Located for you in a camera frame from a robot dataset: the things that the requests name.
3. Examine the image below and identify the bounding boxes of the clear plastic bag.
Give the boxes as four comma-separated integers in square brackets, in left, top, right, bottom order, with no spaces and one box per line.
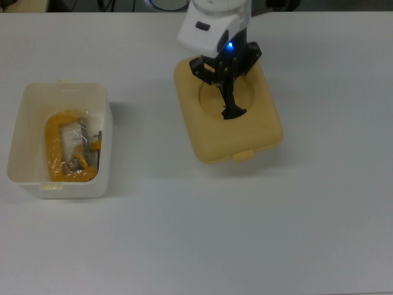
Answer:
[45,107,105,182]

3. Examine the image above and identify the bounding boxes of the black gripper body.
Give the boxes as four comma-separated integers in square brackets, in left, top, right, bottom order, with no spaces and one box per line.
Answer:
[201,23,251,77]

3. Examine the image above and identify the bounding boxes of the yellow C-clamp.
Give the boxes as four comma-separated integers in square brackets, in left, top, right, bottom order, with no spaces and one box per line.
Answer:
[44,109,104,184]

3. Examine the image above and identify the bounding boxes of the white plastic tool case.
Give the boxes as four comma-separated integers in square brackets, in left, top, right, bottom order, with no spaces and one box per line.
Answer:
[6,79,114,200]

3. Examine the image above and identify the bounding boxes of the tan lid with black handle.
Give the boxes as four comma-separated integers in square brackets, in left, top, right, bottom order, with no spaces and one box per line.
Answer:
[173,57,284,165]

